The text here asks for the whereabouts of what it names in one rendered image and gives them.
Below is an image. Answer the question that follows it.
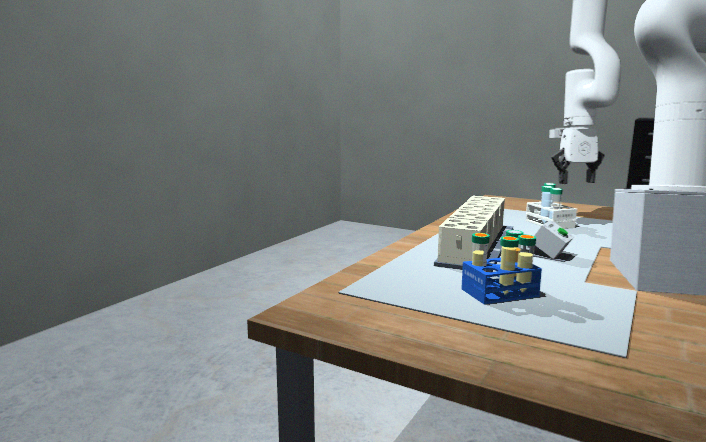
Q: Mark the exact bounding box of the green-capped tube with orange cap dot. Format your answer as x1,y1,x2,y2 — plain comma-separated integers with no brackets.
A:
472,233,490,267
516,235,536,283

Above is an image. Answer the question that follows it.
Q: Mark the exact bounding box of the blue tube rack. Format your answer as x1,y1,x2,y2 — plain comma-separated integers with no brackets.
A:
461,258,540,304

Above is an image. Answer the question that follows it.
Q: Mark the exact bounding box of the white bucket adapter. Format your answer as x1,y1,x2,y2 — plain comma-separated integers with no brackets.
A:
449,210,494,250
459,202,500,243
467,196,505,233

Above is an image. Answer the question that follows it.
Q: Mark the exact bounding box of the grey table surface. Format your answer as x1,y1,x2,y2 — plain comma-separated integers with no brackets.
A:
338,217,637,358

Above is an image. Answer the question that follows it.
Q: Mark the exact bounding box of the green-capped tube with orange label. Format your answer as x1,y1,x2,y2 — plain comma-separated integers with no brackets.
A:
499,236,519,286

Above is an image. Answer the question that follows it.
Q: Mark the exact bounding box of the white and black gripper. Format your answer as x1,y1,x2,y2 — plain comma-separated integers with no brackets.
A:
551,127,604,184

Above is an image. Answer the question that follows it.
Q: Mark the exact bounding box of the cream bucket adapter with holes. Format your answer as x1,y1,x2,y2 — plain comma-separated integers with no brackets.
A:
437,218,487,265

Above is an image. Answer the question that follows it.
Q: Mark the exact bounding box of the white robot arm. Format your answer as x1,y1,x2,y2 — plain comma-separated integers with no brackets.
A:
564,0,706,192

